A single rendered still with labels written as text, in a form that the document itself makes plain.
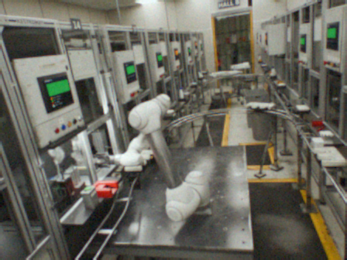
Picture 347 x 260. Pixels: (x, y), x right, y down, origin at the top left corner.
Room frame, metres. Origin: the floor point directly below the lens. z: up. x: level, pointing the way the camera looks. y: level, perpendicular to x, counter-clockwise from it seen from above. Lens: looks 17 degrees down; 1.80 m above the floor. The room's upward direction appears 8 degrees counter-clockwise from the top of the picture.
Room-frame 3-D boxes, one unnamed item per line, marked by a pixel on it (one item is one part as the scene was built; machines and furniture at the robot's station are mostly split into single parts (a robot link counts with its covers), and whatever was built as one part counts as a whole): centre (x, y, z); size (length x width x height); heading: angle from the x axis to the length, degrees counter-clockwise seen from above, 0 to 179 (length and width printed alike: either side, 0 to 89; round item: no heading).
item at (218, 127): (6.37, -1.06, 0.01); 5.85 x 0.59 x 0.01; 165
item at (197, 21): (10.42, 0.12, 1.65); 3.78 x 0.08 x 3.30; 75
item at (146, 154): (2.21, 0.37, 0.84); 0.36 x 0.14 x 0.10; 165
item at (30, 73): (1.59, 0.78, 1.60); 0.42 x 0.29 x 0.46; 165
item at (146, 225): (2.05, 0.01, 0.66); 1.50 x 1.06 x 0.04; 165
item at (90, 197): (1.48, 0.60, 0.97); 0.08 x 0.08 x 0.12; 75
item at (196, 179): (1.63, -0.08, 0.85); 0.18 x 0.16 x 0.22; 146
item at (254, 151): (3.79, -1.18, 0.01); 1.00 x 0.55 x 0.01; 165
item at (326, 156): (1.84, -1.09, 0.84); 0.37 x 0.14 x 0.10; 165
